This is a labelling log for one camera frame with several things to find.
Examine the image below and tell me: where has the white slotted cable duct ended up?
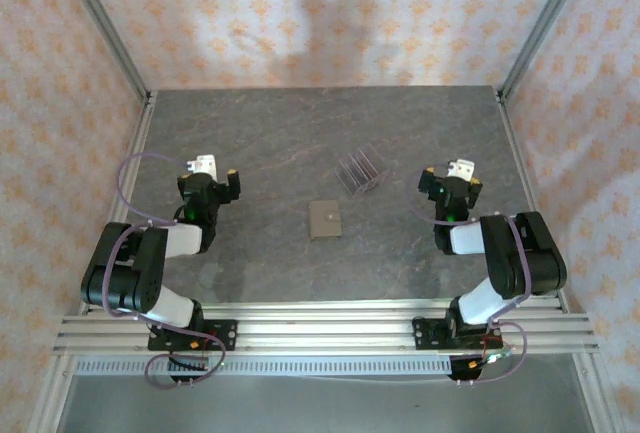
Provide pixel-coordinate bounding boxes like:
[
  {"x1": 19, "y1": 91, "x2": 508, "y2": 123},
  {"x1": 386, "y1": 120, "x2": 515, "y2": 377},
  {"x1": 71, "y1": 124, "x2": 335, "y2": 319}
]
[{"x1": 73, "y1": 357, "x2": 454, "y2": 377}]

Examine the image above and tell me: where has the black cable mount bracket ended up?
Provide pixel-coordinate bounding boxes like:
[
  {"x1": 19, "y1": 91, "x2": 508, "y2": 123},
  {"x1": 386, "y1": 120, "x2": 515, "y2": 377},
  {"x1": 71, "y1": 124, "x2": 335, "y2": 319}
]
[
  {"x1": 446, "y1": 354, "x2": 484, "y2": 386},
  {"x1": 166, "y1": 352, "x2": 212, "y2": 387}
]

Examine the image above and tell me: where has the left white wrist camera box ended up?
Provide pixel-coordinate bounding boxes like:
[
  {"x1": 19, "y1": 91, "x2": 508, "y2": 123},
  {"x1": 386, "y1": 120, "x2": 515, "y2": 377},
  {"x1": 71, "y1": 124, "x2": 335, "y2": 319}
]
[{"x1": 186, "y1": 153, "x2": 218, "y2": 177}]

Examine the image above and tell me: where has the clear acrylic card stand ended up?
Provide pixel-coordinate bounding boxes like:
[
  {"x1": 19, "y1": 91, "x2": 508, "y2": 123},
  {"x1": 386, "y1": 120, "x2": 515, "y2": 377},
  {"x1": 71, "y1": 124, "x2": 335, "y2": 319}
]
[{"x1": 335, "y1": 142, "x2": 392, "y2": 200}]

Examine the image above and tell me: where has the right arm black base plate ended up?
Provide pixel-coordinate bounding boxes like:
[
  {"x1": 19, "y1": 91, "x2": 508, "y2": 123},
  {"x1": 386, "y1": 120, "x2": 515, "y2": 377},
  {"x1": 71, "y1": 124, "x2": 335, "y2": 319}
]
[{"x1": 411, "y1": 317, "x2": 502, "y2": 353}]

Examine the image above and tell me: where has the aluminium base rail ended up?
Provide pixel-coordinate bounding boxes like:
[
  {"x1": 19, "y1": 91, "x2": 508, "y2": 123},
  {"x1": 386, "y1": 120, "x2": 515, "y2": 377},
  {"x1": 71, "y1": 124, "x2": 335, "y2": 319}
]
[{"x1": 51, "y1": 313, "x2": 599, "y2": 355}]

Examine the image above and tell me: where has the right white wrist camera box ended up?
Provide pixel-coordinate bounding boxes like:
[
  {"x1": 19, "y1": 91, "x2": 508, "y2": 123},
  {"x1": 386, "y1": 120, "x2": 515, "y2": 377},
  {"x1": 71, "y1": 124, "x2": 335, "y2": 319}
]
[{"x1": 446, "y1": 158, "x2": 476, "y2": 182}]

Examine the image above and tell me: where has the left aluminium frame post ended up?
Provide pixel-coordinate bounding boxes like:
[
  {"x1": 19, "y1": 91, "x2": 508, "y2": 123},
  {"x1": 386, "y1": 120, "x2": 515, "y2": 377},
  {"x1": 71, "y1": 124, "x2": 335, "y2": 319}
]
[{"x1": 53, "y1": 0, "x2": 152, "y2": 100}]

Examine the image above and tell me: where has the brown leather card holder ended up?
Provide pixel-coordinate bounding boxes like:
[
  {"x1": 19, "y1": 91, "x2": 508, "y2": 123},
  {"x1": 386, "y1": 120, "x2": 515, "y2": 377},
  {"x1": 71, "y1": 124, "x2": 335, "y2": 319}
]
[{"x1": 307, "y1": 199, "x2": 345, "y2": 242}]

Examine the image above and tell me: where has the aluminium frame post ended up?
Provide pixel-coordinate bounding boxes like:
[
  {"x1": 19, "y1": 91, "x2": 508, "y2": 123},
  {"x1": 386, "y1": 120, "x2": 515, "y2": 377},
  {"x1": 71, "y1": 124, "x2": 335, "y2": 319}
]
[
  {"x1": 498, "y1": 0, "x2": 597, "y2": 98},
  {"x1": 53, "y1": 0, "x2": 152, "y2": 100}
]

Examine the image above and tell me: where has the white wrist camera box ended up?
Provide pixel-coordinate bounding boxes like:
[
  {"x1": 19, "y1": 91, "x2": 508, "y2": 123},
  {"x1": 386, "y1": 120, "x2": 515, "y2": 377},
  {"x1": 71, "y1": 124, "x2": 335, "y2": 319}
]
[
  {"x1": 446, "y1": 158, "x2": 476, "y2": 182},
  {"x1": 186, "y1": 153, "x2": 218, "y2": 177}
]

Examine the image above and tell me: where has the aluminium side rail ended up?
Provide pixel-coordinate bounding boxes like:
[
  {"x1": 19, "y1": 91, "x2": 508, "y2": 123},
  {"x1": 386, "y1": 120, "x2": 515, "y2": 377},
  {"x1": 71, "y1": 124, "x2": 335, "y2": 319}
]
[
  {"x1": 81, "y1": 90, "x2": 159, "y2": 315},
  {"x1": 493, "y1": 86, "x2": 570, "y2": 314}
]

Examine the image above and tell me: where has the left aluminium side rail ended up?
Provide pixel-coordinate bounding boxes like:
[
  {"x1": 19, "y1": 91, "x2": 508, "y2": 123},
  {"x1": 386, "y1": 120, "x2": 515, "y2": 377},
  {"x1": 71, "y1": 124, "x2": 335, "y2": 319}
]
[{"x1": 81, "y1": 90, "x2": 159, "y2": 315}]

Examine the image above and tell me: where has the right aluminium side rail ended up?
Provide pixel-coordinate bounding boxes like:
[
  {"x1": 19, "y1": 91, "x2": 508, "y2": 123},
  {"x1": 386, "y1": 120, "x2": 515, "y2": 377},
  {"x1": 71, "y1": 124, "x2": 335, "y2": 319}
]
[{"x1": 493, "y1": 86, "x2": 570, "y2": 314}]

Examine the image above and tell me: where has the right aluminium frame post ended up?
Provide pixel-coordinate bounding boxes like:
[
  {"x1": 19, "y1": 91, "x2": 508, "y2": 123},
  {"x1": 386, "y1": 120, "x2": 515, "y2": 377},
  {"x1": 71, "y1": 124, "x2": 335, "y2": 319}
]
[{"x1": 498, "y1": 0, "x2": 597, "y2": 98}]

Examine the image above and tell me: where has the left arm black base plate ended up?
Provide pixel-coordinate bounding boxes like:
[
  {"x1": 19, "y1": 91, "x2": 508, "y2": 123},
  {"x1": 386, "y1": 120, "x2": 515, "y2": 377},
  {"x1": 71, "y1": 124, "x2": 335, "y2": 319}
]
[{"x1": 146, "y1": 318, "x2": 239, "y2": 353}]

